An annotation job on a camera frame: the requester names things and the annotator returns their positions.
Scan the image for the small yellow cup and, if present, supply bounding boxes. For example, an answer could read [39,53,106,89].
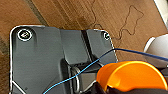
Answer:
[95,60,168,94]

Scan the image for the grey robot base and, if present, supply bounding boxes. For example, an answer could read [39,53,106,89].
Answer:
[9,24,120,94]

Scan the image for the grey cylindrical torso joint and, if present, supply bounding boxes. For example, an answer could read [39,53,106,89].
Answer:
[70,64,83,94]

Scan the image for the thin blue cable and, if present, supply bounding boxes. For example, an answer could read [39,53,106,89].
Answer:
[42,47,168,94]

